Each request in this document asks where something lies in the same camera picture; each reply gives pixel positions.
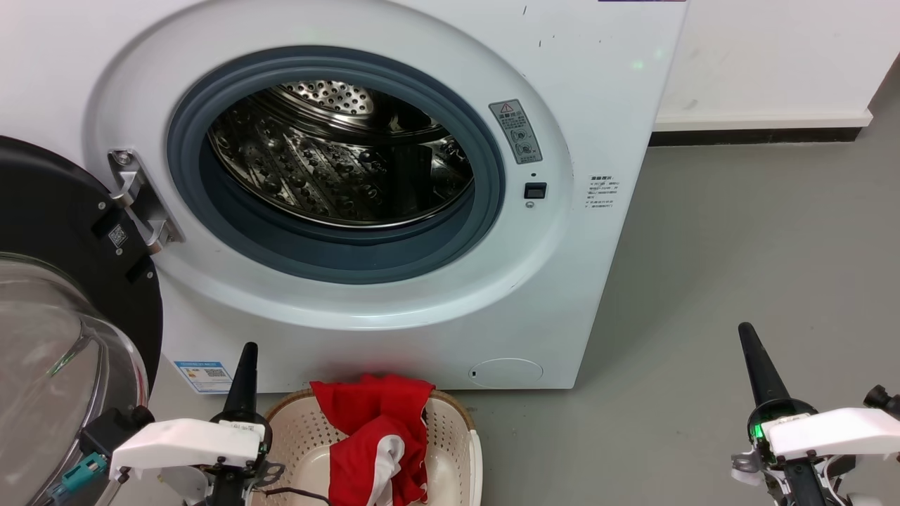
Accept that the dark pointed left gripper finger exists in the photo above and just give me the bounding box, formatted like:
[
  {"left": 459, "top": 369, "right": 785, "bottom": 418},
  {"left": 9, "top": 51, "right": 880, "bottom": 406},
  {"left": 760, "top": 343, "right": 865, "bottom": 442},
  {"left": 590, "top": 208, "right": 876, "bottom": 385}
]
[{"left": 224, "top": 342, "right": 266, "bottom": 424}]

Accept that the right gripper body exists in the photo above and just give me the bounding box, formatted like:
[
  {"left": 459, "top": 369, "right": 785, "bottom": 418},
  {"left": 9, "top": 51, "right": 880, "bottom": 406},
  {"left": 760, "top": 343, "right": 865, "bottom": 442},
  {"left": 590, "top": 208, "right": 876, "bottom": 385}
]
[{"left": 731, "top": 398, "right": 855, "bottom": 506}]

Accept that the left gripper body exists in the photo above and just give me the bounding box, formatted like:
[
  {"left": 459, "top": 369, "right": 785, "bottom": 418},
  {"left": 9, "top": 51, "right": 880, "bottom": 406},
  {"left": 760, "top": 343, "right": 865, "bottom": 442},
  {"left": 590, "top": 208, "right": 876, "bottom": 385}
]
[{"left": 204, "top": 422, "right": 285, "bottom": 506}]

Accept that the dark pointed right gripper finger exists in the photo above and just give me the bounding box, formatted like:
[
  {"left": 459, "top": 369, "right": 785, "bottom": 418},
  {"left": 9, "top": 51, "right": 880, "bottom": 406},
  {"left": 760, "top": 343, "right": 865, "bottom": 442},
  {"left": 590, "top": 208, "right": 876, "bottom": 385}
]
[{"left": 738, "top": 323, "right": 792, "bottom": 407}]

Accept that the red and white garment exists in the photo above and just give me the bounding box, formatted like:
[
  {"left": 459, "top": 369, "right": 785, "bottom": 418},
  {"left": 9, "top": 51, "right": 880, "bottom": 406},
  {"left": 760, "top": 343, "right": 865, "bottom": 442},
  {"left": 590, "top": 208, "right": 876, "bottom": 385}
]
[{"left": 310, "top": 374, "right": 435, "bottom": 506}]

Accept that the cream perforated laundry basket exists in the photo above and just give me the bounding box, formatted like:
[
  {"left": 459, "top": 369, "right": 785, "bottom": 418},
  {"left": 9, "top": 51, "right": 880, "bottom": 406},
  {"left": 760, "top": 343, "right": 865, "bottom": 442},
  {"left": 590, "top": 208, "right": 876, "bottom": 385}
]
[{"left": 250, "top": 389, "right": 483, "bottom": 506}]

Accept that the stainless steel washing machine drum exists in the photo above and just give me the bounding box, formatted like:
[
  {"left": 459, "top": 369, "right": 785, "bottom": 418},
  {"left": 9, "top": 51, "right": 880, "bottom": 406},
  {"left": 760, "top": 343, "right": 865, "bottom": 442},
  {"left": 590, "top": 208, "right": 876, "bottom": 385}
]
[{"left": 207, "top": 79, "right": 475, "bottom": 229}]

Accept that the black round washer door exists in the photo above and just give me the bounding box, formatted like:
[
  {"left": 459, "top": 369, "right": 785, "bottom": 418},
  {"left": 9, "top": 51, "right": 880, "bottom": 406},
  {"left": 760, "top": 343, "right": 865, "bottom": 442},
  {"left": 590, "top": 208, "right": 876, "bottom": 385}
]
[{"left": 0, "top": 135, "right": 164, "bottom": 506}]

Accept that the blue energy label sticker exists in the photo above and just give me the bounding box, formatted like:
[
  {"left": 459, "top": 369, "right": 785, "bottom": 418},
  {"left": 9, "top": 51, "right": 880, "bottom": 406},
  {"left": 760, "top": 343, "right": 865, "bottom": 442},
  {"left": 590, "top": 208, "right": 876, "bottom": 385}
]
[{"left": 173, "top": 361, "right": 233, "bottom": 394}]

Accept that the grey rubber door gasket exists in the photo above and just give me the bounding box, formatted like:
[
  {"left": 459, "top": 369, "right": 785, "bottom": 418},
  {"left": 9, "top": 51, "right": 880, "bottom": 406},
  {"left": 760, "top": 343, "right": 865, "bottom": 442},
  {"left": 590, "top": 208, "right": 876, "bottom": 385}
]
[{"left": 167, "top": 46, "right": 506, "bottom": 285}]

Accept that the silver door hinge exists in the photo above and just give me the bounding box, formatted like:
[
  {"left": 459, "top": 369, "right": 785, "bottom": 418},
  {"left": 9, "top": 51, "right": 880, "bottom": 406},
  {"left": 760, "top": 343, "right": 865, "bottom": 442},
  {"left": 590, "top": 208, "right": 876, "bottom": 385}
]
[{"left": 108, "top": 149, "right": 185, "bottom": 255}]

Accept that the white front-load washing machine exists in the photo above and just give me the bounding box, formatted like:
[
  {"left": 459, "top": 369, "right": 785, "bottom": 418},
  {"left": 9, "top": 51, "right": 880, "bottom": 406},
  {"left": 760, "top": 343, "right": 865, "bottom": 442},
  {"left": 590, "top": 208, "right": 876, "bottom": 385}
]
[{"left": 0, "top": 0, "right": 688, "bottom": 391}]

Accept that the black baseboard strip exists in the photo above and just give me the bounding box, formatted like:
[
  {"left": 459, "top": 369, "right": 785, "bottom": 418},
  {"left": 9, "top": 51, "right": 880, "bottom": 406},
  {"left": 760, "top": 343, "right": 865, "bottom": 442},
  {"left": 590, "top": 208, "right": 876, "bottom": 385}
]
[{"left": 648, "top": 128, "right": 862, "bottom": 147}]

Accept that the small white text sticker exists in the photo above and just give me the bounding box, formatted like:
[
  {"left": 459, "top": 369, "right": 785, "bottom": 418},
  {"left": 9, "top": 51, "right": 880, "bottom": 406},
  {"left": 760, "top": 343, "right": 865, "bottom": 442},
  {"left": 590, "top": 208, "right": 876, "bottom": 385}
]
[{"left": 586, "top": 175, "right": 621, "bottom": 209}]

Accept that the round white filter cover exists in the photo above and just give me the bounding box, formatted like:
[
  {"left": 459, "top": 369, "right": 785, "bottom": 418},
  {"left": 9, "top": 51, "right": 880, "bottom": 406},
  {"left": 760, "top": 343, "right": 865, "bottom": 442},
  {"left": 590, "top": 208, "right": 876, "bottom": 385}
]
[{"left": 469, "top": 358, "right": 544, "bottom": 389}]

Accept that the grey warning label sticker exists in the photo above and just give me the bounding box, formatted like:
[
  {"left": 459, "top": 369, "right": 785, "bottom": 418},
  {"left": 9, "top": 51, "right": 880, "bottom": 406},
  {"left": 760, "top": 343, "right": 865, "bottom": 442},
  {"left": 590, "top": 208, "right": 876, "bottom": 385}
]
[{"left": 489, "top": 99, "right": 544, "bottom": 165}]

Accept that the thin black cable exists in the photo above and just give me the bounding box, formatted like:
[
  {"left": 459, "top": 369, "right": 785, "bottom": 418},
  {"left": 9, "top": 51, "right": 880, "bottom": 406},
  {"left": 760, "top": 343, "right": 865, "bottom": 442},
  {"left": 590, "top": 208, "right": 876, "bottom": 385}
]
[{"left": 253, "top": 486, "right": 331, "bottom": 506}]

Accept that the black cable plug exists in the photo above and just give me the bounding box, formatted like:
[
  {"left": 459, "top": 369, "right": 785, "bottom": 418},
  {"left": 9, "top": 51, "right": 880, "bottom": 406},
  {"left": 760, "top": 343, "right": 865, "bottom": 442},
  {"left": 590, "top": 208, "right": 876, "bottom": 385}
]
[{"left": 79, "top": 406, "right": 154, "bottom": 458}]

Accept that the teal cable connector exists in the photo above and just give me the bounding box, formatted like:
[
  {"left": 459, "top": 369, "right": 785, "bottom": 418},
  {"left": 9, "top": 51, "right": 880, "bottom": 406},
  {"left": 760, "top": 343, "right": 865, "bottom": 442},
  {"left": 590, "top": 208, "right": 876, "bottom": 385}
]
[{"left": 49, "top": 452, "right": 108, "bottom": 501}]

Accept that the white wall ledge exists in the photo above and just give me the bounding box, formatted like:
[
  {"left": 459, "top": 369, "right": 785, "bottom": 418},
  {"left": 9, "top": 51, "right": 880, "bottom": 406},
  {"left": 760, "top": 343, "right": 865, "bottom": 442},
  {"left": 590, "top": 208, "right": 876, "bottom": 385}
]
[{"left": 654, "top": 109, "right": 874, "bottom": 132}]

